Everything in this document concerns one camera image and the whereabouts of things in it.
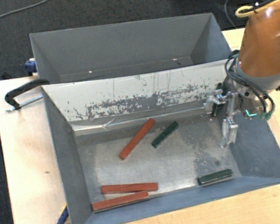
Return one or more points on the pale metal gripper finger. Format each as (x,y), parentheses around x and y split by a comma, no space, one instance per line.
(228,132)
(213,99)

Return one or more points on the pale wood flat board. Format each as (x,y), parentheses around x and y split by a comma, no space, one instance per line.
(29,155)

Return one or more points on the grey metal bin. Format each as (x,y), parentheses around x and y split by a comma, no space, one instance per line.
(148,161)

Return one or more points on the red-brown flat block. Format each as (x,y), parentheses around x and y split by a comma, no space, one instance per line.
(120,200)
(129,188)
(137,138)

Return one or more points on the dark green flat block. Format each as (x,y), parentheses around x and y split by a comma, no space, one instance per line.
(215,177)
(165,134)

